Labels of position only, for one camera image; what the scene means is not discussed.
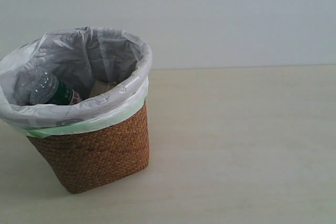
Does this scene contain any brown cardboard egg tray piece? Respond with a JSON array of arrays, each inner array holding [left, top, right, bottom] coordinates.
[[89, 80, 118, 98]]

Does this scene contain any green-label clear plastic bottle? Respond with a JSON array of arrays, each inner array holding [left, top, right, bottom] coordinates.
[[15, 68, 83, 105]]

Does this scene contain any white plastic bin liner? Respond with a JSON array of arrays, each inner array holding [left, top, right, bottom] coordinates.
[[1, 27, 152, 138]]

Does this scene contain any woven brown wicker basket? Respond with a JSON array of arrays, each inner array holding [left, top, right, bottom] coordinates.
[[28, 105, 150, 194]]

